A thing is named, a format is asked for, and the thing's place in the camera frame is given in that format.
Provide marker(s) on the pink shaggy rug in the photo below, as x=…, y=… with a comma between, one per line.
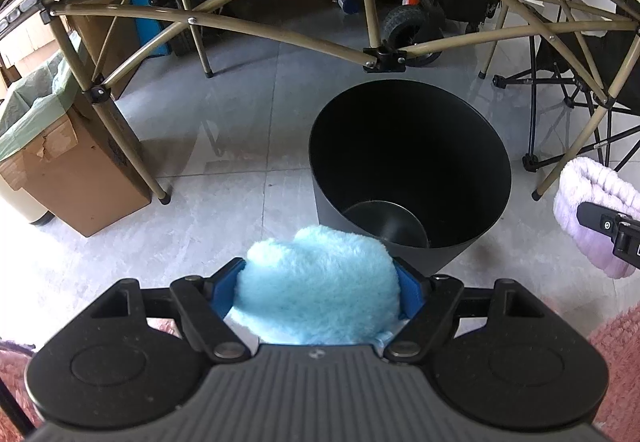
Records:
x=620, y=362

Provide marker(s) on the black folding chair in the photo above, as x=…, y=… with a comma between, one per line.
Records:
x=565, y=57

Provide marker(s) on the blue bottle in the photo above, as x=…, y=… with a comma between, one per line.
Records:
x=348, y=4

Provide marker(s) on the tan folding table frame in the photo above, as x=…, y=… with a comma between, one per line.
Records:
x=382, y=57

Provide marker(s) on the tall brown cardboard box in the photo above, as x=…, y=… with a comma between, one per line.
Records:
x=100, y=37

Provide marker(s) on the cream plastic bin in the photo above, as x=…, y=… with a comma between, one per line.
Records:
x=20, y=208

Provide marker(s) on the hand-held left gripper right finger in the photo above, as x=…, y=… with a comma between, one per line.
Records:
x=407, y=293

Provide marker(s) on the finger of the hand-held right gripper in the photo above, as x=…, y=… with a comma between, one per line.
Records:
x=597, y=218

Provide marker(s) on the green plastic bag liner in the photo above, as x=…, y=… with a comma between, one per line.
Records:
x=30, y=87

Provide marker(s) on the light blue fluffy cloth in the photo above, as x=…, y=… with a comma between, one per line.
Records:
x=315, y=282

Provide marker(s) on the lavender fluffy cloth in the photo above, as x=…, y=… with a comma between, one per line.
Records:
x=595, y=249

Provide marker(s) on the black metal rod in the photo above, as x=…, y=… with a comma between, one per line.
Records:
x=12, y=402

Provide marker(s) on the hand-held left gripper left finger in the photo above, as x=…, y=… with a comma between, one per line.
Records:
x=225, y=291

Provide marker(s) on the black trash bin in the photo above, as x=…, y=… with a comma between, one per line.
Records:
x=410, y=147

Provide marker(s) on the blue box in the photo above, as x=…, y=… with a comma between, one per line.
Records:
x=150, y=12

